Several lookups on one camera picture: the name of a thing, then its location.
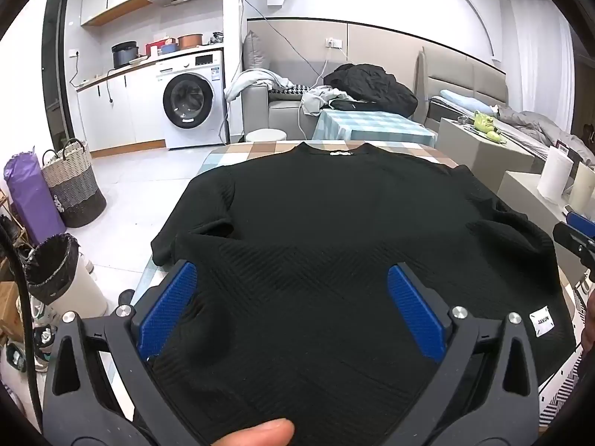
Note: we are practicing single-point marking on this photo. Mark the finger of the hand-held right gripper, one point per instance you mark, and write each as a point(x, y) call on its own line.
point(583, 222)
point(571, 241)

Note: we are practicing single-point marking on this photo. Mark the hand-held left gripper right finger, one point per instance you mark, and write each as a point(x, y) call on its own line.
point(413, 306)

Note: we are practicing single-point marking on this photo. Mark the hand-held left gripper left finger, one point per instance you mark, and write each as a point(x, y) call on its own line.
point(167, 306)

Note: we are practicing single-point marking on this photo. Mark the black knit sweater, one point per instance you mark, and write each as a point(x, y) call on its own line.
point(325, 241)

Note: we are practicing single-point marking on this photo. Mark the white clothes heap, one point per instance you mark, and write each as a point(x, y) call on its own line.
point(316, 100)

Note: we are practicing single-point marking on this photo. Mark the person's left hand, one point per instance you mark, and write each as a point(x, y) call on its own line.
point(260, 433)

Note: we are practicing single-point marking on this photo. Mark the white box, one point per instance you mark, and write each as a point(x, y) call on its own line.
point(583, 188)

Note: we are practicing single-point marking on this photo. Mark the paper towel roll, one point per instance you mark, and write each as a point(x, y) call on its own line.
point(554, 174)

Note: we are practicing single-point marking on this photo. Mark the white trash bin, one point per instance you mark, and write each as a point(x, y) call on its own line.
point(69, 283)

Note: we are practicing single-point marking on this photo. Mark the bed with grey duvet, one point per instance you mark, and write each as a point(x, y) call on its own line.
point(534, 125)

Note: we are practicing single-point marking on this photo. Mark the small grey cabinet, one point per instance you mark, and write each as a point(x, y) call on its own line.
point(483, 158)

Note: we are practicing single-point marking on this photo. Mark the green toy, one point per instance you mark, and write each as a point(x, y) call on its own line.
point(486, 123)

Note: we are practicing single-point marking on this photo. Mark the woven laundry basket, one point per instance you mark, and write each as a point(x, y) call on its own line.
point(76, 190)

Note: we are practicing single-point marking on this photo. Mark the light blue pillow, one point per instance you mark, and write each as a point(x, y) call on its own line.
point(462, 101)

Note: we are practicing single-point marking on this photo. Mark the white curtain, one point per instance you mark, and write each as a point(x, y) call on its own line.
point(539, 55)

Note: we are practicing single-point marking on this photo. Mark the brown checkered tablecloth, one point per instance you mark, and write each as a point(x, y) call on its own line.
point(241, 151)

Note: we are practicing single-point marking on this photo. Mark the wooden shoe rack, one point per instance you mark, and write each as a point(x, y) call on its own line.
point(11, 232)

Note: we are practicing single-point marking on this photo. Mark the purple bag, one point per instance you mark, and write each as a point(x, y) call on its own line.
point(32, 195)

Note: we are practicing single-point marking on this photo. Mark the blue checkered tablecloth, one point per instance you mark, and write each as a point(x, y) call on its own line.
point(372, 128)

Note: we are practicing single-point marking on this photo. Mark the white washing machine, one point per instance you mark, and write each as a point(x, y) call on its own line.
point(209, 121)

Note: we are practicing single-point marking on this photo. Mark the white round stool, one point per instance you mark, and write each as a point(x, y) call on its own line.
point(265, 135)

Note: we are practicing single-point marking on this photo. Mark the white kitchen counter cabinets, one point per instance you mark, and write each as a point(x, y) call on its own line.
point(121, 107)

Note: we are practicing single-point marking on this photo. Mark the grey sofa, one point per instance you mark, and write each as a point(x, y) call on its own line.
point(279, 118)

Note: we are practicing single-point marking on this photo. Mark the black jacket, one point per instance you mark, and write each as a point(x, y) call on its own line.
point(372, 88)

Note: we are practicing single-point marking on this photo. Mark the light grey cloth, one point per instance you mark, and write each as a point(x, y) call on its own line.
point(251, 81)

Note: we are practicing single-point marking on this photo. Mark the dark door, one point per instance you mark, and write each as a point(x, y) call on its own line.
point(53, 79)

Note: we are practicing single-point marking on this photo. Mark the black cooking pot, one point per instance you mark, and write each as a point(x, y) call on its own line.
point(124, 55)

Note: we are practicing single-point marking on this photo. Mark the red container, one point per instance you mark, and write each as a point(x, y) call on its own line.
point(153, 49)

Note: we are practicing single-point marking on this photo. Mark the copper pot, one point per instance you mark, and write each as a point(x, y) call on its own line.
point(190, 41)

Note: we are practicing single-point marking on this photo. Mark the grey cushion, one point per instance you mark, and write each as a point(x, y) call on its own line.
point(255, 53)

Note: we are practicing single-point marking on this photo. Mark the white wall socket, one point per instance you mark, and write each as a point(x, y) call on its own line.
point(333, 42)

